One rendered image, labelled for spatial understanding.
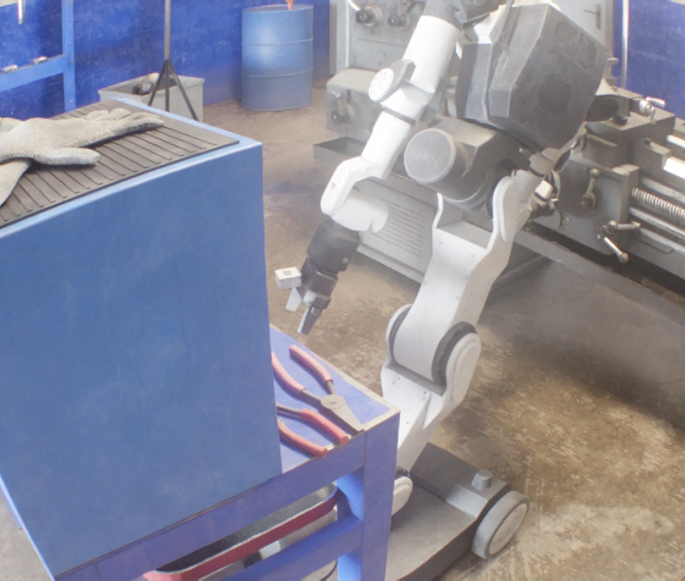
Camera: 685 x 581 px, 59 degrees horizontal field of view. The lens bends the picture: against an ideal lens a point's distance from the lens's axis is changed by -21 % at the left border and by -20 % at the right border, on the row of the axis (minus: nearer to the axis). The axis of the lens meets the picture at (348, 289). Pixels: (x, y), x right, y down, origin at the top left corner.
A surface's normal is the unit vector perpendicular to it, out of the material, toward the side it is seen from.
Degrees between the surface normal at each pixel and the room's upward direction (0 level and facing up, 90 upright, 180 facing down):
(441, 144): 58
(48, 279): 90
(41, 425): 90
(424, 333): 45
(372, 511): 90
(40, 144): 33
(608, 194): 90
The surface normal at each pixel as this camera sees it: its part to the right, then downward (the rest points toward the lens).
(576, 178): -0.75, 0.33
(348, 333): 0.00, -0.87
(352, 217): 0.29, 0.42
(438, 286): -0.60, -0.14
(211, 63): 0.66, 0.37
